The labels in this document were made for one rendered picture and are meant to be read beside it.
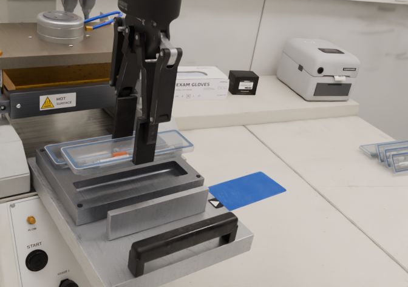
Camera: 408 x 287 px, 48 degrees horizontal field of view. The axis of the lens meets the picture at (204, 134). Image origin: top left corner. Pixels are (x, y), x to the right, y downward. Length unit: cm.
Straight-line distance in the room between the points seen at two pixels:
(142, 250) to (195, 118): 87
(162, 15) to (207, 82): 93
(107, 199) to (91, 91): 25
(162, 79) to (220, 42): 115
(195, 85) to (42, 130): 65
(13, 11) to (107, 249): 57
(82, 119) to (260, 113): 69
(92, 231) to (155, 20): 27
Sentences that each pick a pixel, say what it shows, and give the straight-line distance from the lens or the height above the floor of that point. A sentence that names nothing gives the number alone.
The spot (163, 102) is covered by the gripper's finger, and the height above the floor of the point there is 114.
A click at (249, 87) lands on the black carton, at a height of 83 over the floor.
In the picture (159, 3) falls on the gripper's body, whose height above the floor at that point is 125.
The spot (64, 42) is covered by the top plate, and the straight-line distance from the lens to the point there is 83.
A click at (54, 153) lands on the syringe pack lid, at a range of 70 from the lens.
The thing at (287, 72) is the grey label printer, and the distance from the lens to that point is 175.
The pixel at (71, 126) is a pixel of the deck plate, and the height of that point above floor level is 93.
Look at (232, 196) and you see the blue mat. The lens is 110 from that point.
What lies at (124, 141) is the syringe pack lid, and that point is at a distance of 66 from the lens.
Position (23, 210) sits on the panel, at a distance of 75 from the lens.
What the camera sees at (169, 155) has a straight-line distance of 66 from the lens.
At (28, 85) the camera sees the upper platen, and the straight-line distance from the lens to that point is 79.
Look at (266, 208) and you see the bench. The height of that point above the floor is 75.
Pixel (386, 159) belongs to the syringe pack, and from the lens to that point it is 143.
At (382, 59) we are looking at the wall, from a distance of 227.
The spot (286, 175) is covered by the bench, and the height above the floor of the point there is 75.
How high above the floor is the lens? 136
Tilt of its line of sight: 27 degrees down
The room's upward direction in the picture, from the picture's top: 10 degrees clockwise
